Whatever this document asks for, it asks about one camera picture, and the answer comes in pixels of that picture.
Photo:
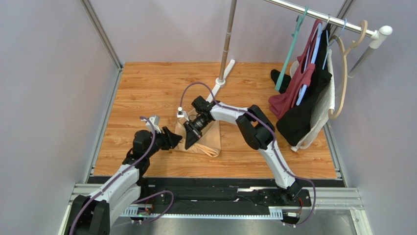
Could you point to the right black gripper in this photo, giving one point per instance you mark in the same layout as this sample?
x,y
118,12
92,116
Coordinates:
x,y
194,126

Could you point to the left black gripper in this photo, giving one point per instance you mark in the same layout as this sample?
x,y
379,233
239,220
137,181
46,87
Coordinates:
x,y
170,140

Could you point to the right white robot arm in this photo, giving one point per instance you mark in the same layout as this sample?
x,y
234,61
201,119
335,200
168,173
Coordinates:
x,y
257,131

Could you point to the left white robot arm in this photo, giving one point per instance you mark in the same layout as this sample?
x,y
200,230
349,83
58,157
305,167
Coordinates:
x,y
96,213

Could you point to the maroon shirt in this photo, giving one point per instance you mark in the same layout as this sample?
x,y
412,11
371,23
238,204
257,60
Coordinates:
x,y
281,103

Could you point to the black garment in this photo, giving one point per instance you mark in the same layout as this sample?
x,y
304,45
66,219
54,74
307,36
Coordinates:
x,y
295,123

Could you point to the light blue hanger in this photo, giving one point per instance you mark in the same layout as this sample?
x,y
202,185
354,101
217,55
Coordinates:
x,y
312,54

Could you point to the white towel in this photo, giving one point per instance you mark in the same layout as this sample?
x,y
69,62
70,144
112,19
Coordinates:
x,y
320,112

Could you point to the beige wooden hanger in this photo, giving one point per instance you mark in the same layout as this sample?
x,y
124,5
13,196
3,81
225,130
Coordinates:
x,y
344,52

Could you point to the teal plastic hanger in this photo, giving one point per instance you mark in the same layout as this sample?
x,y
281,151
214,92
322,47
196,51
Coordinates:
x,y
299,22

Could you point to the metal clothes rack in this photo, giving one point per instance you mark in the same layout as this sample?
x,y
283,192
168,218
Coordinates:
x,y
377,36

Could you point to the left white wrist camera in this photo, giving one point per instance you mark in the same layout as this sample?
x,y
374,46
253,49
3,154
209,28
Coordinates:
x,y
152,123

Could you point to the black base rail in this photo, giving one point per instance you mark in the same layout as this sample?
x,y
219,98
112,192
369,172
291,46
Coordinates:
x,y
223,196

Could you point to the aluminium frame post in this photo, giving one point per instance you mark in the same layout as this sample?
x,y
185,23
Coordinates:
x,y
89,8

